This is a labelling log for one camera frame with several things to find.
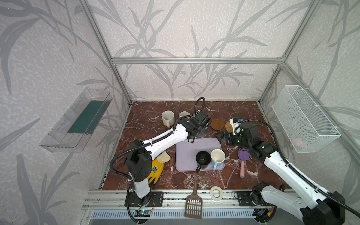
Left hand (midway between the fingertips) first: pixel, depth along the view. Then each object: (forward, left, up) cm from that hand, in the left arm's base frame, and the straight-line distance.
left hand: (201, 127), depth 84 cm
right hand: (-5, -10, +3) cm, 12 cm away
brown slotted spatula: (-39, +5, -16) cm, 42 cm away
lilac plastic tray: (-8, +9, -20) cm, 23 cm away
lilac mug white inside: (+17, +12, -9) cm, 23 cm away
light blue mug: (-13, -11, -13) cm, 21 cm away
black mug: (-15, -1, -13) cm, 20 cm away
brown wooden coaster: (+13, -14, -17) cm, 25 cm away
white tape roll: (-33, -10, -15) cm, 37 cm away
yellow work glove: (-19, +26, -14) cm, 36 cm away
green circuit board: (-42, +31, -17) cm, 55 cm away
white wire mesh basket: (-13, -45, +19) cm, 50 cm away
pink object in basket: (-12, -50, +5) cm, 51 cm away
